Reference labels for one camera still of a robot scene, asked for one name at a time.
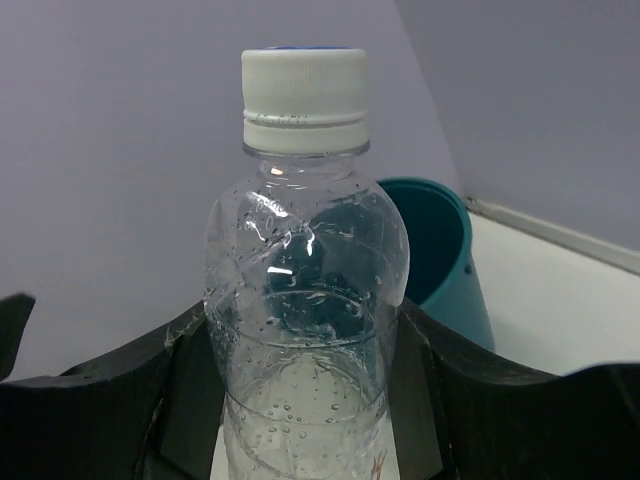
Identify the clear white cap bottle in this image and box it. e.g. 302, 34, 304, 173
203, 47, 410, 479

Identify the teal plastic bin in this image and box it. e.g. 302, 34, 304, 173
380, 178, 495, 352

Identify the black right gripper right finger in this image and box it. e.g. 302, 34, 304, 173
389, 301, 639, 479

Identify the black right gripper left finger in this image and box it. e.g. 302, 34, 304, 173
1, 293, 224, 479

